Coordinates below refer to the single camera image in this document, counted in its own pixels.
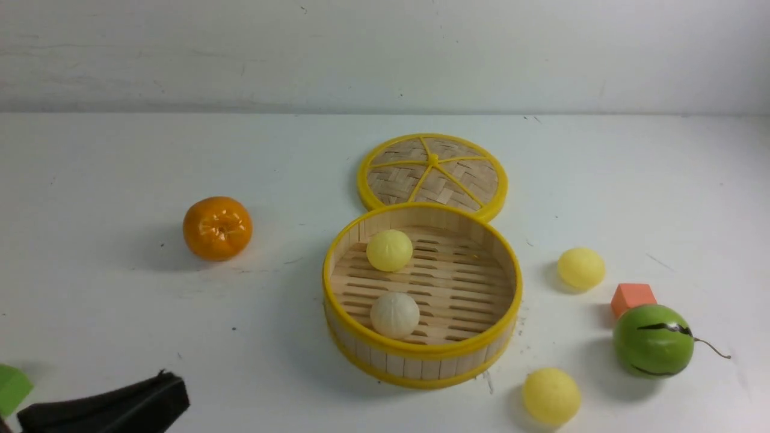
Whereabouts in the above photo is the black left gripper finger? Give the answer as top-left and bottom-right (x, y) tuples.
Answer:
(17, 370), (190, 432)

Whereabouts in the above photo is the white toy bun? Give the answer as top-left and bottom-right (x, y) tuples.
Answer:
(369, 292), (420, 339)

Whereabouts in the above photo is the yellow bun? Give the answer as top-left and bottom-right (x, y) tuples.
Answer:
(366, 229), (413, 273)
(556, 247), (607, 293)
(522, 368), (581, 426)

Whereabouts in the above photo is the bamboo steamer tray yellow rim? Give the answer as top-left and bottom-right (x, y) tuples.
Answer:
(322, 203), (523, 389)

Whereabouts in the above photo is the woven bamboo steamer lid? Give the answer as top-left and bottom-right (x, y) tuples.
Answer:
(356, 134), (508, 222)

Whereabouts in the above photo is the green toy block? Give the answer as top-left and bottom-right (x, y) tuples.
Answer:
(0, 364), (34, 417)

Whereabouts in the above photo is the orange toy tangerine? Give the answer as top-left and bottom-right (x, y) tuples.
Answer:
(182, 195), (253, 262)

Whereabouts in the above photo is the orange toy block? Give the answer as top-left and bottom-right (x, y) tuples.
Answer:
(610, 283), (658, 319)

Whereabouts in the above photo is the green toy watermelon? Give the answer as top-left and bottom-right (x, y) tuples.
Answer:
(612, 304), (731, 380)

